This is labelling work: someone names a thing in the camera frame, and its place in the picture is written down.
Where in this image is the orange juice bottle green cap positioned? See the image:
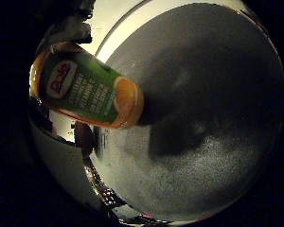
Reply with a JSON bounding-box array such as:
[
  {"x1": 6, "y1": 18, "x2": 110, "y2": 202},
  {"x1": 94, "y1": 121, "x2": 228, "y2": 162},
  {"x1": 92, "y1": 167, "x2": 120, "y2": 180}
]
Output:
[{"x1": 29, "y1": 41, "x2": 146, "y2": 130}]

